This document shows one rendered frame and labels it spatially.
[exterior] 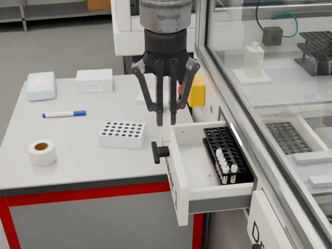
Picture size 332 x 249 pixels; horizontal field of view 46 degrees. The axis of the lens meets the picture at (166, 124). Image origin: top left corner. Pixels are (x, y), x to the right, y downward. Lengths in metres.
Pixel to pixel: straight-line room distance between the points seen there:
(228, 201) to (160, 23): 0.38
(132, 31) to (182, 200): 0.95
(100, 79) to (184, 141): 0.52
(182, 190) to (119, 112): 0.60
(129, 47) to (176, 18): 0.96
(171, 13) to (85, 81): 0.81
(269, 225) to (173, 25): 0.37
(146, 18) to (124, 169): 0.50
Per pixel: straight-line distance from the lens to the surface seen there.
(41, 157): 1.09
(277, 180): 0.69
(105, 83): 1.42
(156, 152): 0.86
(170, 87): 0.74
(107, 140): 1.13
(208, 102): 1.12
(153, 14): 0.66
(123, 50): 1.61
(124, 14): 1.56
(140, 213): 1.14
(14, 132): 1.28
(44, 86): 1.43
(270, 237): 0.71
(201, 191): 0.79
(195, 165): 0.94
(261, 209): 0.73
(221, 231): 1.12
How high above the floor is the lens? 1.42
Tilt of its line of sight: 32 degrees down
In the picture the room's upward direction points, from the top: straight up
